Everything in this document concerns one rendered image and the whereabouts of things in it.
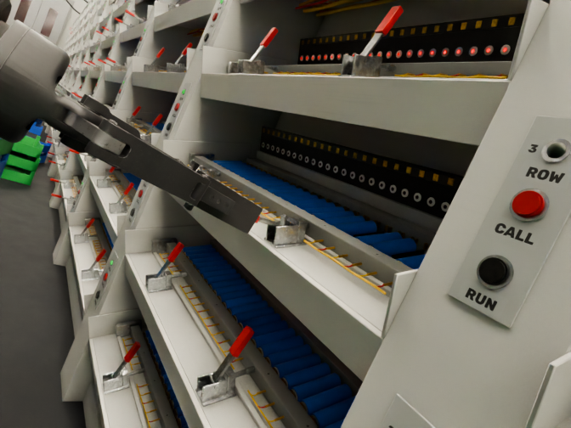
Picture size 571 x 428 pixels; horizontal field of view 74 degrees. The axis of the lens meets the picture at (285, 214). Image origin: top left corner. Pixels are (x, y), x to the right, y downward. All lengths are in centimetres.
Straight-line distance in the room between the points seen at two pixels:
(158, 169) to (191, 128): 51
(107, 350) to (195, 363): 37
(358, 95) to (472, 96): 12
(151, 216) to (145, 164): 53
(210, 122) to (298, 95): 36
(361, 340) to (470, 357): 8
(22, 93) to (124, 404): 57
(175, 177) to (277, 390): 27
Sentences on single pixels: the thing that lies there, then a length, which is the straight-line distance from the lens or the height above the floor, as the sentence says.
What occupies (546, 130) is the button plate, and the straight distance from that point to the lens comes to 28.
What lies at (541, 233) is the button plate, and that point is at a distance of 25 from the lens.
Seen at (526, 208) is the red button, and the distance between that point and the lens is 26.
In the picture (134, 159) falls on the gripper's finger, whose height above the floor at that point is 58.
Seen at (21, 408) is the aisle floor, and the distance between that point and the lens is 97.
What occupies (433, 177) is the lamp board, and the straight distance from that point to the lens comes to 48.
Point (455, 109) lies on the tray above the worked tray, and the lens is 32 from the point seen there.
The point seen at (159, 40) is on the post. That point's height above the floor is 87.
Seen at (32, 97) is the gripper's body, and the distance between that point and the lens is 29.
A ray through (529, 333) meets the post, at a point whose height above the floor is 59.
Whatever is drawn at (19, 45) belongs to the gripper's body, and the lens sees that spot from 30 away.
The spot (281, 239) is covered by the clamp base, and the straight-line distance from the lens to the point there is 41.
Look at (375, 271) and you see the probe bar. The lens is 36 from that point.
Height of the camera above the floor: 61
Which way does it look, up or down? 5 degrees down
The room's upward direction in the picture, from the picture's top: 25 degrees clockwise
